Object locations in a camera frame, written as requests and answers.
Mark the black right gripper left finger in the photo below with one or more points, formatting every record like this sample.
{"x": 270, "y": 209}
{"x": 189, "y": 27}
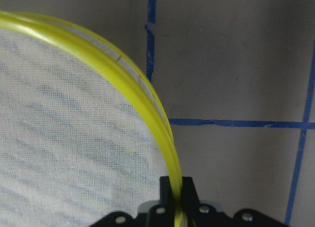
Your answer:
{"x": 167, "y": 203}

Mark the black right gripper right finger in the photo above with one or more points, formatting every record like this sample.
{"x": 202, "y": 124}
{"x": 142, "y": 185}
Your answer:
{"x": 190, "y": 202}

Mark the yellow steamer layer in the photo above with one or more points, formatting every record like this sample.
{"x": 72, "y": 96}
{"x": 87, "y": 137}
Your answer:
{"x": 82, "y": 131}

